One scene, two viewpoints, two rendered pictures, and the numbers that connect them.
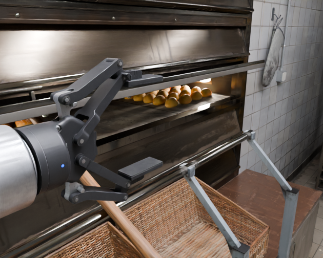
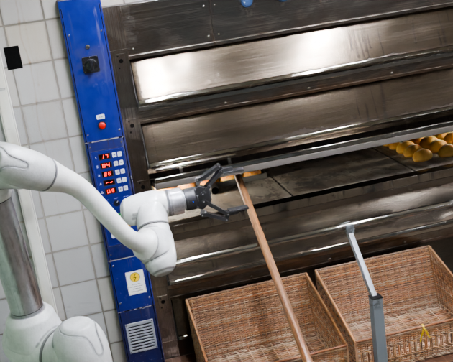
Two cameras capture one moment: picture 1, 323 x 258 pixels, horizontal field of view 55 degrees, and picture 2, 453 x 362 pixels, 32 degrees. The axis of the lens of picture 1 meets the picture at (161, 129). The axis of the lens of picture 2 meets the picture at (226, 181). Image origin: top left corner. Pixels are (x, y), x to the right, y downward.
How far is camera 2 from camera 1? 2.29 m
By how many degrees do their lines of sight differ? 37
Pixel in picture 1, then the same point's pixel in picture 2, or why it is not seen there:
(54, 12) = (252, 95)
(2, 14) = (215, 104)
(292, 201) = not seen: outside the picture
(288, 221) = not seen: outside the picture
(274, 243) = not seen: outside the picture
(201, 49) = (439, 96)
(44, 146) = (188, 195)
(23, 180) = (180, 204)
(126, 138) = (328, 195)
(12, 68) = (221, 140)
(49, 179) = (189, 205)
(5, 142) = (177, 192)
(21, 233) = (226, 261)
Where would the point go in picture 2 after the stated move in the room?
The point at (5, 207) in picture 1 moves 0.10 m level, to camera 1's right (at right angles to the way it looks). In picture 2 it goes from (175, 210) to (199, 213)
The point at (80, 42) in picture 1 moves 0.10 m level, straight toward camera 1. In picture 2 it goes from (276, 112) to (269, 118)
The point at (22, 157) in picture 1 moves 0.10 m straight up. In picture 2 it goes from (180, 197) to (175, 168)
